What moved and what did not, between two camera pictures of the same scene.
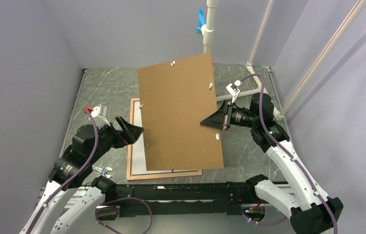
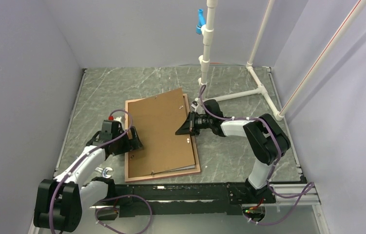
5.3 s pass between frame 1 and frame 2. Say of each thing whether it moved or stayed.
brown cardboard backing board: moved
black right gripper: moved
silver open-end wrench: stayed
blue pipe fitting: stayed
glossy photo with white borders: moved
